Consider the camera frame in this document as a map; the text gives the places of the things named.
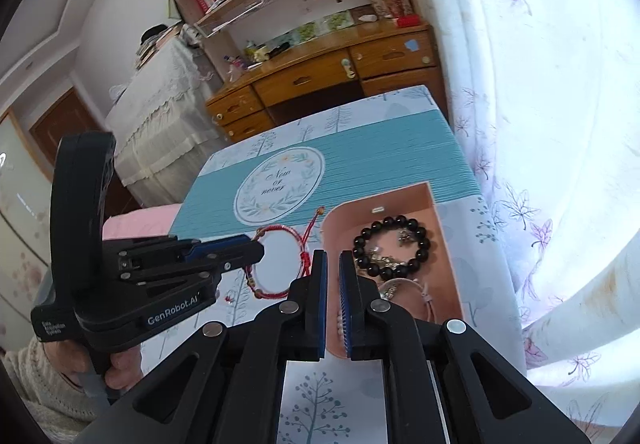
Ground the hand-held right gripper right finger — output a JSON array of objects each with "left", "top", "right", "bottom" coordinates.
[{"left": 340, "top": 250, "right": 591, "bottom": 444}]

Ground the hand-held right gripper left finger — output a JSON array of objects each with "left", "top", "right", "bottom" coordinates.
[{"left": 75, "top": 249, "right": 331, "bottom": 444}]

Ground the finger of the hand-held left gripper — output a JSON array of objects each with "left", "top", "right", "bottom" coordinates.
[
  {"left": 120, "top": 244, "right": 265, "bottom": 282},
  {"left": 102, "top": 234, "right": 251, "bottom": 257}
]

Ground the red string bracelet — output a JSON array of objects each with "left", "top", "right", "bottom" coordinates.
[{"left": 241, "top": 206, "right": 326, "bottom": 300}]

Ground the black bead bracelet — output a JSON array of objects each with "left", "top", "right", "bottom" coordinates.
[{"left": 352, "top": 216, "right": 432, "bottom": 281}]

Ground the pink plastic box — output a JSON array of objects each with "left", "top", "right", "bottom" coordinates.
[{"left": 320, "top": 181, "right": 468, "bottom": 360}]

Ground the person's left forearm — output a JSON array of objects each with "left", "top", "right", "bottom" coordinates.
[{"left": 0, "top": 336, "right": 98, "bottom": 437}]

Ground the person's left hand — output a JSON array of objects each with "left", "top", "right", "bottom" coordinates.
[{"left": 44, "top": 341, "right": 144, "bottom": 392}]

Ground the pink blanket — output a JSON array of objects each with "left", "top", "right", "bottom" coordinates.
[{"left": 102, "top": 204, "right": 183, "bottom": 242}]

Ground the floral sliding wardrobe door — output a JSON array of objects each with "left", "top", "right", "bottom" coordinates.
[{"left": 0, "top": 114, "right": 56, "bottom": 320}]

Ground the white lace furniture cover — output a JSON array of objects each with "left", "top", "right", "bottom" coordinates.
[{"left": 105, "top": 36, "right": 231, "bottom": 210}]

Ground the brown wooden door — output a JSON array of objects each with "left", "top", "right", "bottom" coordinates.
[{"left": 27, "top": 89, "right": 108, "bottom": 165}]

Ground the stack of books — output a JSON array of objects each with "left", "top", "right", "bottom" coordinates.
[{"left": 135, "top": 31, "right": 183, "bottom": 70}]

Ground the wooden desk with drawers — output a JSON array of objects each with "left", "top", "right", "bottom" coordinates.
[{"left": 205, "top": 21, "right": 448, "bottom": 145}]

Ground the white leaf print curtain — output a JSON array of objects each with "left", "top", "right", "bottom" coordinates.
[{"left": 390, "top": 0, "right": 640, "bottom": 430}]

